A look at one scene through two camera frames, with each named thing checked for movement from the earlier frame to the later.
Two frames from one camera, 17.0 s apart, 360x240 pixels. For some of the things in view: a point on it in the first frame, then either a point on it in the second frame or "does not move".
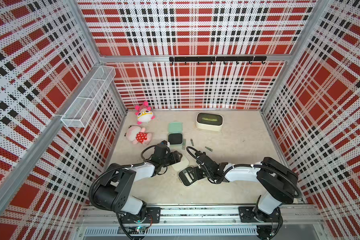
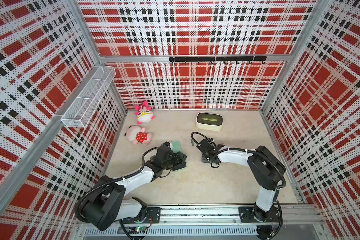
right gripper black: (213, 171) → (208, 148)
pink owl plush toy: (144, 113) does not move
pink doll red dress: (137, 135) does not move
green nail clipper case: (175, 133) → (179, 158)
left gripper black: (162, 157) does not move
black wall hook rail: (224, 59) does not move
